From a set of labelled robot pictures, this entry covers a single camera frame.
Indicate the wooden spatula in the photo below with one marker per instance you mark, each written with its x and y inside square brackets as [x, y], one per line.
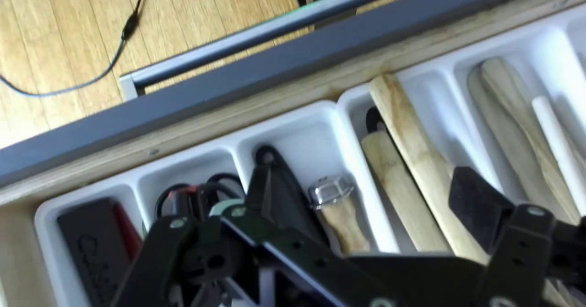
[517, 115]
[496, 133]

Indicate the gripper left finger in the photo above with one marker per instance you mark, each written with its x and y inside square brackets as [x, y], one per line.
[284, 206]

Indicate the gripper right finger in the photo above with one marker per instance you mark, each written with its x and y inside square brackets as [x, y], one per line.
[522, 252]

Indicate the white plastic stick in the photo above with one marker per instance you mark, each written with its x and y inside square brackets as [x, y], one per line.
[556, 137]

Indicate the white cutlery tray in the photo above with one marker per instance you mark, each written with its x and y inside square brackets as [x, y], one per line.
[311, 137]

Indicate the grey wooden drawer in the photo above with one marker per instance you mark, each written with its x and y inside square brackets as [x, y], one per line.
[274, 69]

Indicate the long wooden rolling pin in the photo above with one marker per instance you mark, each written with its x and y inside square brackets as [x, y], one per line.
[412, 142]

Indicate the black flat case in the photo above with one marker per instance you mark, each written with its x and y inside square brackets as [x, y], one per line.
[94, 247]

